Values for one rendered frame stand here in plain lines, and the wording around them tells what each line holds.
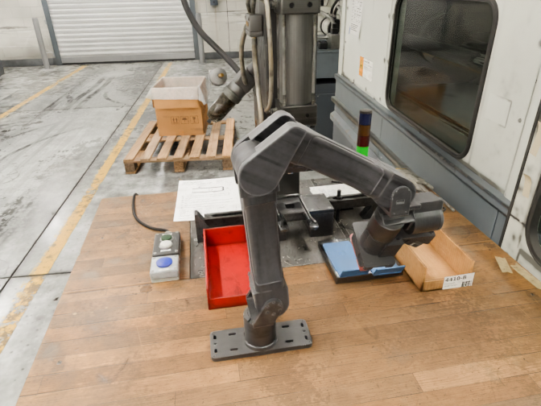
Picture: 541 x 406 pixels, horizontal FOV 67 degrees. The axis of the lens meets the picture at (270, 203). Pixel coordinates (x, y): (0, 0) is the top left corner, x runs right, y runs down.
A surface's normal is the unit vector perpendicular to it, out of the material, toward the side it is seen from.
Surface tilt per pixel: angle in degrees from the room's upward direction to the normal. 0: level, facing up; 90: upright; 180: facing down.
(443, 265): 0
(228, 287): 0
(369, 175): 82
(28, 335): 0
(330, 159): 88
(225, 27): 90
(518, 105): 90
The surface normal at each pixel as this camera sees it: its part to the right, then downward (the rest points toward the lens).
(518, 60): -0.99, 0.07
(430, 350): -0.02, -0.88
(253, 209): 0.18, 0.65
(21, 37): 0.11, 0.47
